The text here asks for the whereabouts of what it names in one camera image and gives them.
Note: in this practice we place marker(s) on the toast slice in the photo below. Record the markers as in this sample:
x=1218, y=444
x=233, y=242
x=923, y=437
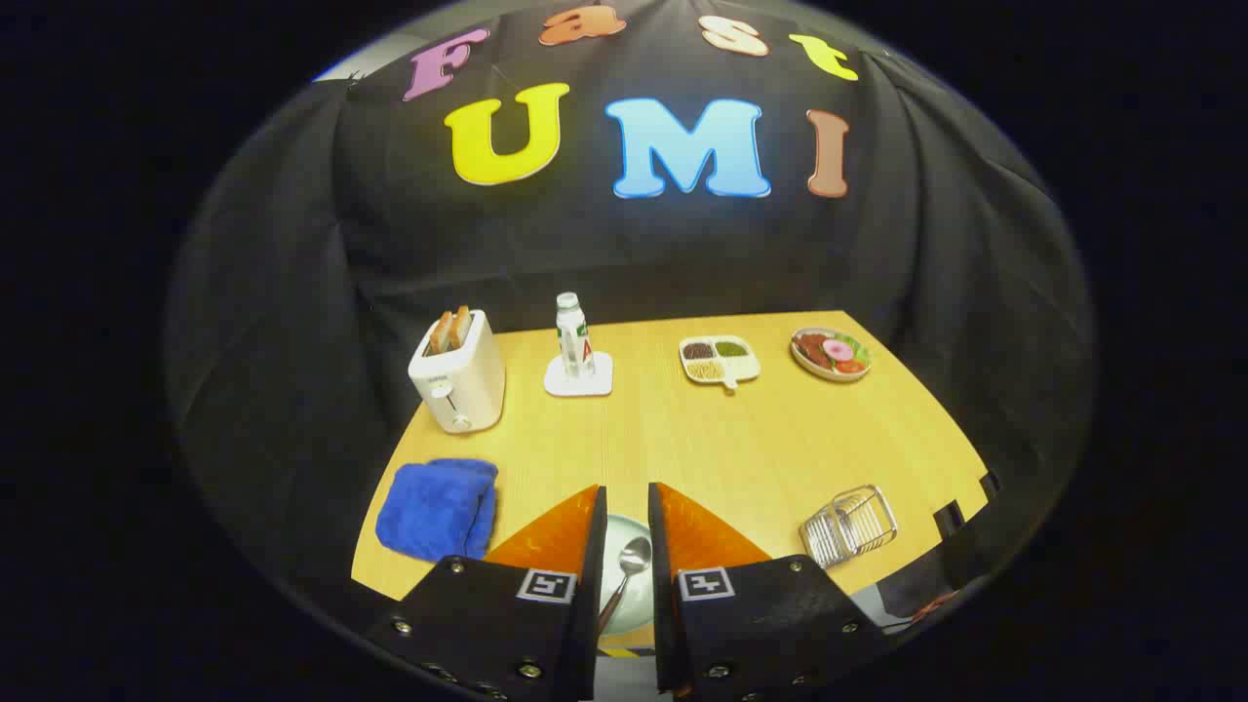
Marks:
x=460, y=327
x=441, y=333

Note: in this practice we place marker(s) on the white plastic drink bottle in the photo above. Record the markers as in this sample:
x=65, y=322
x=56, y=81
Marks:
x=573, y=341

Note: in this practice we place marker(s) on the white square coaster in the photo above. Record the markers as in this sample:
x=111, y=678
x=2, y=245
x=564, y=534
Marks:
x=597, y=386

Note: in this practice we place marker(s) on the pale green plate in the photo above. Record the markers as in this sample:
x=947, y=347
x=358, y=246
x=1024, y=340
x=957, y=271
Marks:
x=636, y=606

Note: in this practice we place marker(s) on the blue towel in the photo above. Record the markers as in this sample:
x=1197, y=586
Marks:
x=434, y=507

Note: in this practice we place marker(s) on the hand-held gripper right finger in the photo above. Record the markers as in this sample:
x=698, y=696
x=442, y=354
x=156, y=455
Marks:
x=663, y=604

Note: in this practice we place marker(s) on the plate of toy food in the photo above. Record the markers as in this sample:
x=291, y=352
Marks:
x=829, y=353

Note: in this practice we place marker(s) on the white toaster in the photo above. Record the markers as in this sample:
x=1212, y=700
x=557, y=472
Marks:
x=458, y=380

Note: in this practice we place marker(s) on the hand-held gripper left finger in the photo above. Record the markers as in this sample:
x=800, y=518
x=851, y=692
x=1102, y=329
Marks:
x=595, y=604

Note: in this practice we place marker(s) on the divided tray of grains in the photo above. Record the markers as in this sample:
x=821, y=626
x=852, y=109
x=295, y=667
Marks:
x=747, y=368

